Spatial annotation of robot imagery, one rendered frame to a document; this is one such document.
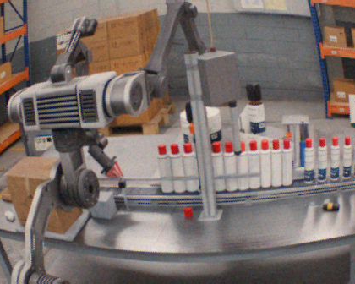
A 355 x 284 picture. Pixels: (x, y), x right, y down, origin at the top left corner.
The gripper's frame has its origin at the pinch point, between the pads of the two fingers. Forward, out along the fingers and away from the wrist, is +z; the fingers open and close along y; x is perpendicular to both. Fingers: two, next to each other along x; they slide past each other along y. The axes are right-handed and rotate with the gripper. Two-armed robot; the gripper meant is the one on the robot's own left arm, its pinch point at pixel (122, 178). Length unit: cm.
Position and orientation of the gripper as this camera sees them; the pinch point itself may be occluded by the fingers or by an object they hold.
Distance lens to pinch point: 244.2
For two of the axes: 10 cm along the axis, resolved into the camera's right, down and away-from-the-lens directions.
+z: 7.2, 6.9, 1.0
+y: 2.2, -3.7, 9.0
